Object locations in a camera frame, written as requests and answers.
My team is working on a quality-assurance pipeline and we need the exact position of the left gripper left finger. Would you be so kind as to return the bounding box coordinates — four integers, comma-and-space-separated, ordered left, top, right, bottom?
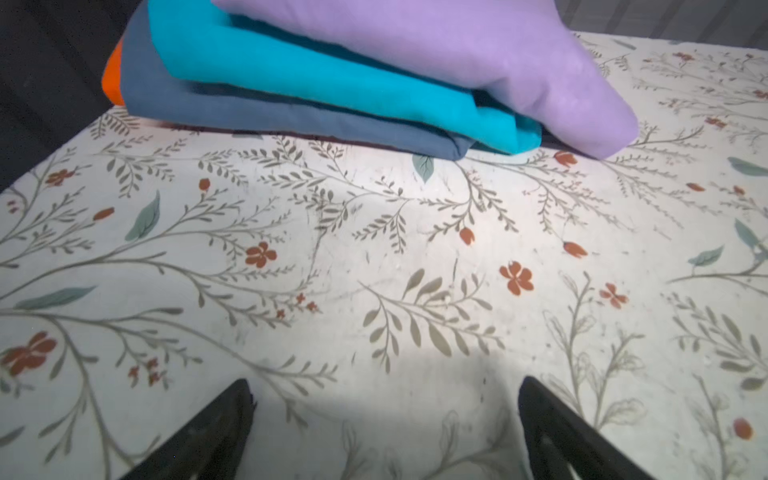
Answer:
124, 379, 256, 480

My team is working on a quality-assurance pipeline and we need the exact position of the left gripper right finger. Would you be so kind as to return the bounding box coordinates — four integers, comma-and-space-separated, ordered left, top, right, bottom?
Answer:
518, 376, 652, 480

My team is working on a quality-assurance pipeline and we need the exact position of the purple t-shirt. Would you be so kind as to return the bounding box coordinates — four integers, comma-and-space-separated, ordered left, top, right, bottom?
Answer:
216, 0, 639, 159

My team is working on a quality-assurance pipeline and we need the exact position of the floral table mat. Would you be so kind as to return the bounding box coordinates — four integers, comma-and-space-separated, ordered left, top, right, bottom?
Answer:
1, 33, 767, 479

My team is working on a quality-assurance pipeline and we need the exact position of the folded blue t-shirt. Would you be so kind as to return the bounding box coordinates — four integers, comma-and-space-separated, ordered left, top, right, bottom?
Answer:
113, 1, 474, 160

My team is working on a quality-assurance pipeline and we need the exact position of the folded orange t-shirt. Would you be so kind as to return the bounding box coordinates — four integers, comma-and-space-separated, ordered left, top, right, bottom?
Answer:
101, 39, 125, 106

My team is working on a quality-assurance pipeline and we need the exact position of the folded teal t-shirt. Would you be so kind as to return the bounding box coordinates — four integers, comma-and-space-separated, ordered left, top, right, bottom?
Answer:
146, 1, 542, 159

